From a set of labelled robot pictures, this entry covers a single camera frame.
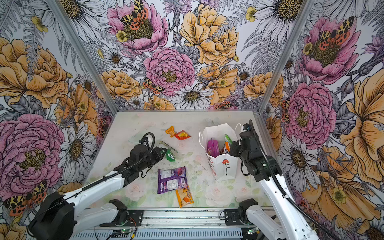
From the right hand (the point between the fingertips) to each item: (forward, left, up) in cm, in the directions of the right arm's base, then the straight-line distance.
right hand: (234, 146), depth 73 cm
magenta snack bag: (+5, +9, -9) cm, 14 cm away
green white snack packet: (+3, +33, -11) cm, 35 cm away
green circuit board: (-30, +56, -25) cm, 68 cm away
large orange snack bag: (+3, +2, -6) cm, 7 cm away
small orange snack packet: (+28, +36, -22) cm, 51 cm away
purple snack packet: (-7, +33, -20) cm, 39 cm away
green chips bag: (+9, +1, -7) cm, 12 cm away
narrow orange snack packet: (-16, +26, -23) cm, 38 cm away
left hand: (+4, +35, -11) cm, 37 cm away
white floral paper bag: (-6, +5, -9) cm, 12 cm away
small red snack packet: (+25, +28, -22) cm, 43 cm away
